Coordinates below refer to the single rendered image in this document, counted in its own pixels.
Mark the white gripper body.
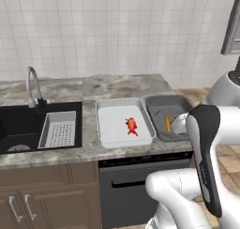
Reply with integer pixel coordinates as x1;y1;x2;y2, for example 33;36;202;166
170;113;190;136

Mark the orange carrot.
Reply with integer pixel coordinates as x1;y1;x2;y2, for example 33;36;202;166
164;115;172;133

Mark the dark grey tupperware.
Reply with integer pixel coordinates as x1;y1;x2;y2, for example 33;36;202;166
144;94;195;143

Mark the red fish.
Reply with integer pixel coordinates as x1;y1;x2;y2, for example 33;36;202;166
125;116;140;137

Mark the light grey tupperware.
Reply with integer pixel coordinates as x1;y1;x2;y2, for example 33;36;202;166
95;97;157;149

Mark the dark grey dishwasher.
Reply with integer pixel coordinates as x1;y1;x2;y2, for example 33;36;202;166
97;150;195;229

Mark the narrow brown drawer front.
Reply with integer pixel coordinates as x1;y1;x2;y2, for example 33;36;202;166
68;161;99;186

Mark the grey extractor hood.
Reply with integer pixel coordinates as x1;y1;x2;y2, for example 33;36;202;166
220;0;240;55

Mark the grey perforated sink strainer tray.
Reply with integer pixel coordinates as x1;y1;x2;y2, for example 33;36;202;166
37;110;77;149

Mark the brown cupboard door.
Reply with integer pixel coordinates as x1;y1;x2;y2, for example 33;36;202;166
0;191;23;229
19;182;103;229

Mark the silver sink tap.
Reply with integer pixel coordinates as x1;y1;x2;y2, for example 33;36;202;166
25;66;53;111

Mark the wide brown drawer front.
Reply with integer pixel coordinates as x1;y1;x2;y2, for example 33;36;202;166
0;164;68;193

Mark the black kitchen sink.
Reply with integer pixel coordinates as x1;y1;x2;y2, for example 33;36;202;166
0;100;83;155

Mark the black dishwasher handle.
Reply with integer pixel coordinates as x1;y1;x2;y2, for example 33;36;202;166
111;178;148;189

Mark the silver cupboard handle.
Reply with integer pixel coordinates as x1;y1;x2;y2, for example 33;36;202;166
22;193;38;221
7;195;23;223

